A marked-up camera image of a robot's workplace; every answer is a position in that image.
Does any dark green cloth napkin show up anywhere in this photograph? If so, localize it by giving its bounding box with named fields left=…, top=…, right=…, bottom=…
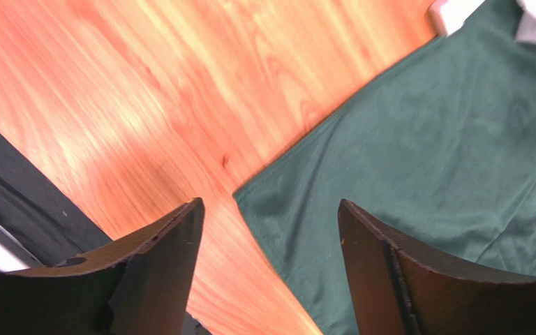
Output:
left=234, top=1, right=536, bottom=334

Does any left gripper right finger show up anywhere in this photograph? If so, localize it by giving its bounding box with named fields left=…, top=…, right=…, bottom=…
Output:
left=338, top=200, right=536, bottom=334

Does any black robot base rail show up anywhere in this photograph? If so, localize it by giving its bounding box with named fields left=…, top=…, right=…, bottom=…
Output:
left=0, top=107, right=213, bottom=335

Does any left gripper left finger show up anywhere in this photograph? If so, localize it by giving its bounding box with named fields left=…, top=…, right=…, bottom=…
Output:
left=0, top=198, right=204, bottom=334

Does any left white rack foot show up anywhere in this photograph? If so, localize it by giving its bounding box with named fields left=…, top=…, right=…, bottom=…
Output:
left=427, top=0, right=484, bottom=36

